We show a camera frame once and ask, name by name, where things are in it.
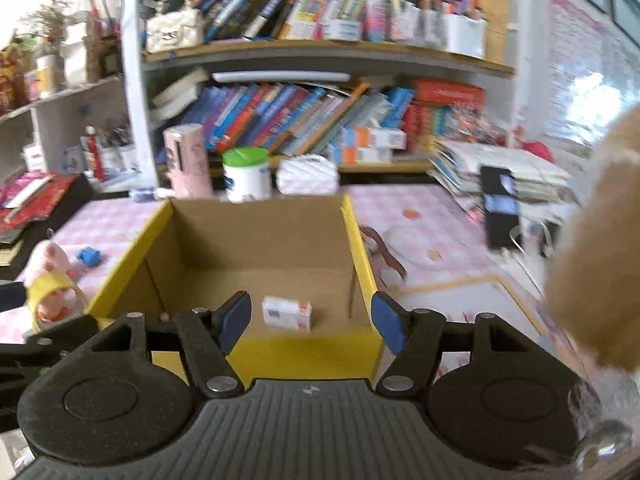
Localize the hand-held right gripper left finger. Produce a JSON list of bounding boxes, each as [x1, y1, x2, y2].
[[75, 290, 252, 401]]

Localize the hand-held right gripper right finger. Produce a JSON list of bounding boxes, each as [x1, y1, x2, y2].
[[371, 291, 541, 401]]

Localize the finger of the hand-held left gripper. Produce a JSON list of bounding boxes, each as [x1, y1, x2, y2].
[[0, 316, 100, 368], [0, 282, 27, 313]]

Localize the yellow tape roll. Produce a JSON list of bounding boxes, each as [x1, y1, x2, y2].
[[27, 271, 92, 333]]

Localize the pink pig plush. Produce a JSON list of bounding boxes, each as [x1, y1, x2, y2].
[[22, 239, 83, 323]]

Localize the yellow cardboard box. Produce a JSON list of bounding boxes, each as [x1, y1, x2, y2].
[[87, 194, 386, 391]]

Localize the small blue object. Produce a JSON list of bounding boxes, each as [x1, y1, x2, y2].
[[76, 246, 104, 268]]

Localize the red packets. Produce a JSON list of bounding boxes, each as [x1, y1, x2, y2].
[[0, 170, 76, 226]]

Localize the pink checked tablecloth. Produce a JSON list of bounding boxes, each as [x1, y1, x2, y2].
[[0, 182, 591, 396]]

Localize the black box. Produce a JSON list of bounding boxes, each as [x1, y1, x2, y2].
[[10, 174, 96, 261]]

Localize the white red label box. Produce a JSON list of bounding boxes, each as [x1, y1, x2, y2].
[[22, 142, 48, 173]]

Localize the white jar green lid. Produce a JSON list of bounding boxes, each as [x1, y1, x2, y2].
[[221, 147, 273, 204]]

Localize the blue spray bottle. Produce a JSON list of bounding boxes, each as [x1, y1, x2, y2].
[[129, 186, 176, 202]]

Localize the black rectangular device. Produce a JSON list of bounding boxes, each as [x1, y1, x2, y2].
[[480, 165, 523, 251]]

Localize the white quilted handbag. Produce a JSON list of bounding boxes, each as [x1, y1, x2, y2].
[[276, 156, 340, 196]]

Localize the pink humidifier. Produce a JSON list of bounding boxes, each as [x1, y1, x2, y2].
[[163, 124, 215, 200]]

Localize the orange white small carton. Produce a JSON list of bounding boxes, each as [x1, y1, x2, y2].
[[327, 146, 393, 163], [345, 127, 407, 149]]

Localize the grey side shelf unit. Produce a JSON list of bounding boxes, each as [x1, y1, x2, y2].
[[0, 75, 151, 186]]

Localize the stack of papers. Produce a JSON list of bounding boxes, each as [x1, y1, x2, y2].
[[430, 140, 581, 206]]

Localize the row of colourful books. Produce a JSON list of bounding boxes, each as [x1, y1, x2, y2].
[[200, 0, 481, 43], [150, 80, 501, 161]]

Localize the wealth god paper decoration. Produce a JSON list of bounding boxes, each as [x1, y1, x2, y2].
[[0, 42, 28, 111]]

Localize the thick paperback book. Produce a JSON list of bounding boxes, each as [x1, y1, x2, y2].
[[150, 95, 198, 122], [152, 66, 211, 106]]

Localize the tan plush toy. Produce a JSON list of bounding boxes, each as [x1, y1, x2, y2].
[[544, 107, 640, 376]]

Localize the white jar yellow label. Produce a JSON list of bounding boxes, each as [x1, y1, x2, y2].
[[36, 55, 66, 98]]

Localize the white bookshelf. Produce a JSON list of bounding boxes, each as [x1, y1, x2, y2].
[[120, 0, 518, 181]]

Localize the white flat tablet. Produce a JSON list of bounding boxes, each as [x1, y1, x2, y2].
[[212, 71, 352, 83]]

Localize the vase with dried flowers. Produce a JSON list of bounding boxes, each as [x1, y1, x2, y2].
[[20, 0, 76, 56]]

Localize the white storage box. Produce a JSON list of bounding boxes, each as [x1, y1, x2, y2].
[[442, 12, 488, 58]]

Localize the cream handbag black clasp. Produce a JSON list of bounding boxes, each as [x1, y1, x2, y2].
[[145, 0, 206, 54]]

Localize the pink wall chart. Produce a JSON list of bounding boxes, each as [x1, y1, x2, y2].
[[542, 0, 640, 146]]

